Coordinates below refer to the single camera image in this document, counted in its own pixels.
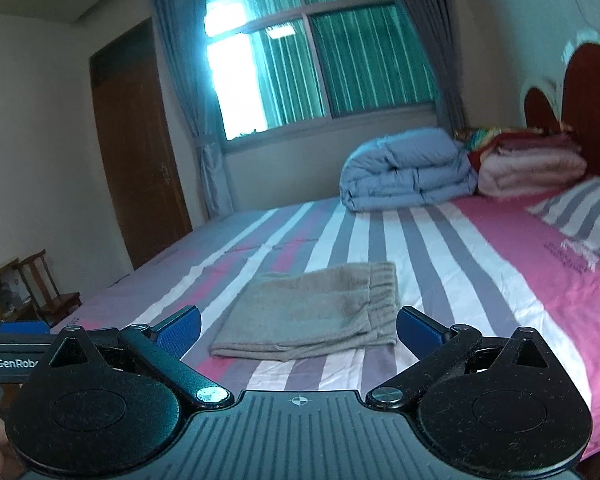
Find folded pink quilt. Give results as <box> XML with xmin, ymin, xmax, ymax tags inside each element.
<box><xmin>476</xmin><ymin>147</ymin><xmax>589</xmax><ymax>199</ymax></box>

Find brown wooden door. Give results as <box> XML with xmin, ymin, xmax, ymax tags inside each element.
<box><xmin>89</xmin><ymin>17</ymin><xmax>194</xmax><ymax>272</ymax></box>

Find window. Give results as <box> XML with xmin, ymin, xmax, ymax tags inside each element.
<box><xmin>202</xmin><ymin>0</ymin><xmax>440</xmax><ymax>144</ymax></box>

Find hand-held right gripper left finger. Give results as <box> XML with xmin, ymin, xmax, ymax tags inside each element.
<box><xmin>43</xmin><ymin>304</ymin><xmax>236</xmax><ymax>409</ymax></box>

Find colourful folded blanket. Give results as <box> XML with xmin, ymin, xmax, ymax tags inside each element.
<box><xmin>452</xmin><ymin>126</ymin><xmax>582</xmax><ymax>172</ymax></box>

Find striped pillow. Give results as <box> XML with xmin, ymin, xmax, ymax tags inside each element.
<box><xmin>526</xmin><ymin>173</ymin><xmax>600</xmax><ymax>274</ymax></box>

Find grey-blue curtain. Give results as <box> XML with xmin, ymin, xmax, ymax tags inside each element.
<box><xmin>149</xmin><ymin>0</ymin><xmax>235</xmax><ymax>222</ymax></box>
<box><xmin>382</xmin><ymin>0</ymin><xmax>470</xmax><ymax>135</ymax></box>

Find wooden chair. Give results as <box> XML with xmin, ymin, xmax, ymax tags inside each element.
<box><xmin>14</xmin><ymin>248</ymin><xmax>84</xmax><ymax>330</ymax></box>

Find folded blue-grey duvet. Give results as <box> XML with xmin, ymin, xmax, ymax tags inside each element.
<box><xmin>339</xmin><ymin>127</ymin><xmax>479</xmax><ymax>213</ymax></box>

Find wooden headboard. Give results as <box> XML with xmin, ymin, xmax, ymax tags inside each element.
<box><xmin>522</xmin><ymin>42</ymin><xmax>600</xmax><ymax>177</ymax></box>

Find striped bed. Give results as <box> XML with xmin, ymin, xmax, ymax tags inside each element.
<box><xmin>49</xmin><ymin>175</ymin><xmax>600</xmax><ymax>462</ymax></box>

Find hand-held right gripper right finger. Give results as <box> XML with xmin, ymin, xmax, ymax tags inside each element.
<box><xmin>366</xmin><ymin>305</ymin><xmax>562</xmax><ymax>411</ymax></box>

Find grey pants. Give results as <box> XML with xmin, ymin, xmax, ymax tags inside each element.
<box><xmin>209</xmin><ymin>261</ymin><xmax>402</xmax><ymax>362</ymax></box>

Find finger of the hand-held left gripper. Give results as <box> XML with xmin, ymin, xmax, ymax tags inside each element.
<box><xmin>0</xmin><ymin>319</ymin><xmax>57</xmax><ymax>345</ymax></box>

